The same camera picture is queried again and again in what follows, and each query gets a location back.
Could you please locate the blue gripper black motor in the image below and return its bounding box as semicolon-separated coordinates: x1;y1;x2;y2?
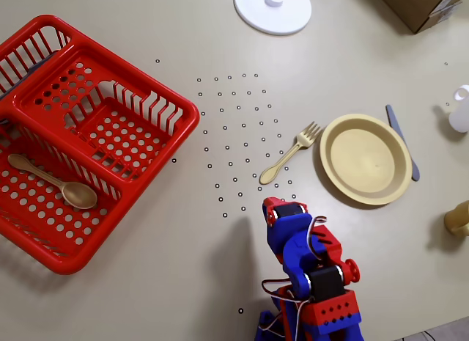
262;197;313;254

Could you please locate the gold plastic fork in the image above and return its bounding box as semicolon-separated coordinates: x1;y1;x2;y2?
259;121;323;186

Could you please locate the gold plastic plate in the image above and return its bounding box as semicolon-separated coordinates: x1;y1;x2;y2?
319;113;413;207

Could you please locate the grey plastic fork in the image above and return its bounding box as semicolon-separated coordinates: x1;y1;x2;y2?
0;51;59;100

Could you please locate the red plastic cutlery basket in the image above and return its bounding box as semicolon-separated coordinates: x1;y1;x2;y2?
0;13;202;276

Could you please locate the grey plastic knife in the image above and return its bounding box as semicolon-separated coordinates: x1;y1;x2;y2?
385;104;421;182

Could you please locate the gold plastic cup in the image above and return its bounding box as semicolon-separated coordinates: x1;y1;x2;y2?
443;200;469;238

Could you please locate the wooden spoon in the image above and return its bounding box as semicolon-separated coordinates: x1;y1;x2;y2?
7;153;99;210

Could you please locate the white round disc base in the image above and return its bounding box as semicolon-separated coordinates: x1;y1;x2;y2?
233;0;313;36

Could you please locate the brown cardboard box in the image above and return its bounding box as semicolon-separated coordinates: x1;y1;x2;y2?
372;0;465;35

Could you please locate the red white gripper servo cable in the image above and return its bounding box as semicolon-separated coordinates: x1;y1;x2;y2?
306;215;328;263

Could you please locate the red white arm servo cable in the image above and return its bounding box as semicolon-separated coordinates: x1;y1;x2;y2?
261;278;318;341

